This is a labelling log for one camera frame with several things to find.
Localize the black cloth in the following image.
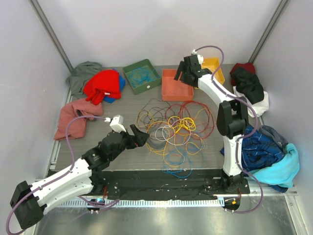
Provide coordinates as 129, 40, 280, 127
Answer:
230, 67, 264, 104

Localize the short blue cable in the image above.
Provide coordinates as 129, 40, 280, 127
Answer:
161, 144, 205, 178

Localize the grey cable coil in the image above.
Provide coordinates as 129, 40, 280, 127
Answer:
146, 126, 172, 149

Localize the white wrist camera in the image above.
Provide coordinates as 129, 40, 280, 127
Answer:
191, 49, 204, 65
110, 115, 126, 133

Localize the aluminium frame post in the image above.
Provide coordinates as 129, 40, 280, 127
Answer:
249, 0, 290, 63
29, 0, 73, 71

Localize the left aluminium frame post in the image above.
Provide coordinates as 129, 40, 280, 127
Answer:
29, 0, 73, 71

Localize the slotted cable duct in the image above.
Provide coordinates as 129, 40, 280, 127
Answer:
58, 197, 224, 209

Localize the yellow cable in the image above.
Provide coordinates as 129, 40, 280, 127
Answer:
167, 116, 198, 138

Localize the blue plaid shirt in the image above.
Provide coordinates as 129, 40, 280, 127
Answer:
220, 124, 287, 172

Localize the green plastic bin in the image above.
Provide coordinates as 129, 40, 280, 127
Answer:
123, 59, 162, 95

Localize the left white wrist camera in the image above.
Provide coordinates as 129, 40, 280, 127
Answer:
110, 115, 126, 133

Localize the grey blue cloth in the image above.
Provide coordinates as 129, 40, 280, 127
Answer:
259, 125, 288, 154

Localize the pink cloth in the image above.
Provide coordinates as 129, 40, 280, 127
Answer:
54, 98, 104, 141

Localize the orange plastic bin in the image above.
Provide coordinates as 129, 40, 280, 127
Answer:
161, 69, 194, 102

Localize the dark red cloth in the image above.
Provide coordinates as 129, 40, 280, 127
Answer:
230, 62, 256, 79

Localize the white cloth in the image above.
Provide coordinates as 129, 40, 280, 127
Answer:
233, 86, 269, 117

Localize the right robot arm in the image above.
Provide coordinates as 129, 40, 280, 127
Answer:
174, 54, 248, 193

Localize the cyan cloth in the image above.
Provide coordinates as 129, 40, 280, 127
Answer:
250, 143, 300, 188

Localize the yellow plastic bin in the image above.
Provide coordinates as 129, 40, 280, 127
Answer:
201, 57, 225, 86

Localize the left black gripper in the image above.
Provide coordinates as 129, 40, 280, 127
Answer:
109, 124, 149, 162

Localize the right aluminium frame post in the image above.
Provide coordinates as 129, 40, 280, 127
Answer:
249, 0, 290, 63

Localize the brown cable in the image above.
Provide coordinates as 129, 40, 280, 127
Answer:
140, 98, 172, 128

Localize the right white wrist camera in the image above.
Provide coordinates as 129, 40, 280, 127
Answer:
191, 49, 204, 65

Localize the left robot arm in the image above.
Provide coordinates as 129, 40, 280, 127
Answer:
6, 124, 149, 234

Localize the white looped cable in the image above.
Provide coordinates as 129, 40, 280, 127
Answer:
154, 116, 191, 146

